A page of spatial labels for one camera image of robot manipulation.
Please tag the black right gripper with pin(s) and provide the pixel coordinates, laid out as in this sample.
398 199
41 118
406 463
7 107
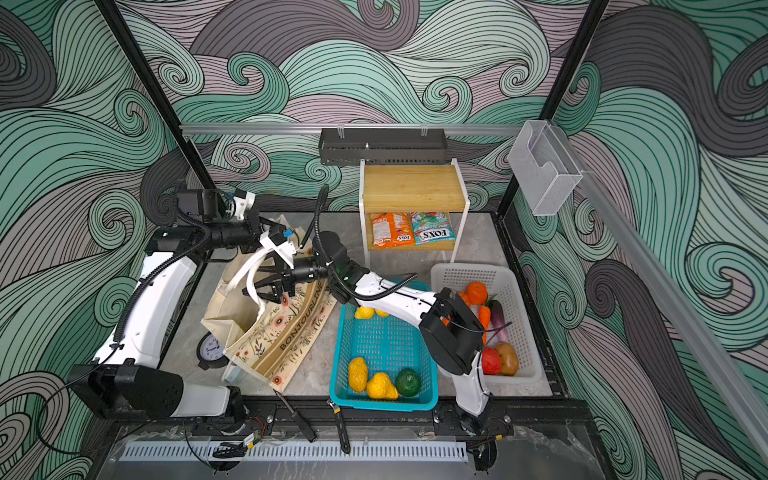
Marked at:
290 277

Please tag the black alarm clock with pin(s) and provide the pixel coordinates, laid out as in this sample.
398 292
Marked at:
210 353

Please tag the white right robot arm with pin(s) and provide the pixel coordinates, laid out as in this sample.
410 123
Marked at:
450 330

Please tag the green avocado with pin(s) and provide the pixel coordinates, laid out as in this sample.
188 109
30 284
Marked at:
408 383

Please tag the white slotted cable duct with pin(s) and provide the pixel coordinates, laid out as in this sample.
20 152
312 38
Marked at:
320 451

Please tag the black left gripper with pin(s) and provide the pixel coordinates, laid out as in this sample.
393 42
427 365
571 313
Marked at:
254 233

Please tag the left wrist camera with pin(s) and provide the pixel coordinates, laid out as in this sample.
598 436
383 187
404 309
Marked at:
243 202

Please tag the teal plastic basket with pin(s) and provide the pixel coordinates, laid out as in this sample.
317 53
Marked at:
386 344

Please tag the pink handled brush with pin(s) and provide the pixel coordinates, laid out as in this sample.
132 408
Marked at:
232 374

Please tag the yellow starfruit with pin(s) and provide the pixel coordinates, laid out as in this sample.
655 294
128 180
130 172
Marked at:
357 375

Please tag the orange Fox's candy bag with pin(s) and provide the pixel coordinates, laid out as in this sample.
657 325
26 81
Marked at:
391 230

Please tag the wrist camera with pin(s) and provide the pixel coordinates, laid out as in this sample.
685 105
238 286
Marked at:
277 240
243 202

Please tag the white plastic basket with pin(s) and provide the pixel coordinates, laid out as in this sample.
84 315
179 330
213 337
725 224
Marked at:
502 286

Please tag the red tomato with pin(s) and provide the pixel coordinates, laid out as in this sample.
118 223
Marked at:
491 361

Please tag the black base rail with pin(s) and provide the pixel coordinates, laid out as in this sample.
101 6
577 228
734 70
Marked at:
268 415

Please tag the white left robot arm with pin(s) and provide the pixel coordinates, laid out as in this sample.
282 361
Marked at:
124 381

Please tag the orange carrot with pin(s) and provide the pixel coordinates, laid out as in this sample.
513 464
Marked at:
484 316

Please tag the teal Fox's candy bag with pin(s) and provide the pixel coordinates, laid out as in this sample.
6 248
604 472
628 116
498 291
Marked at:
431 227

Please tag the cream floral tote bag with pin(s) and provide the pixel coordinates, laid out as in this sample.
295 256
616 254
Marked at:
267 341

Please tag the white wooden shelf rack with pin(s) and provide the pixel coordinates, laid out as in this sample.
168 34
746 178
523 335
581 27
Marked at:
408 188

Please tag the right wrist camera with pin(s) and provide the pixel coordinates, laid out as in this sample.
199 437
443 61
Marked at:
277 240

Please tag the brown potato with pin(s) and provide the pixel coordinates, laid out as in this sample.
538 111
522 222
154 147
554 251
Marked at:
508 357

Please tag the clear acrylic wall holder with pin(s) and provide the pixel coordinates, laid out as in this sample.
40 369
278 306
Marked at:
545 165

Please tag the black adjustable wrench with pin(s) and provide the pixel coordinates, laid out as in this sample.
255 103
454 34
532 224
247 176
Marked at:
343 436

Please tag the large yellow pear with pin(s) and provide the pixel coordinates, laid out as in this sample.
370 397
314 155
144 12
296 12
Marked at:
381 387

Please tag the orange tomato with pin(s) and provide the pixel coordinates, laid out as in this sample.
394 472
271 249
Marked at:
477 293

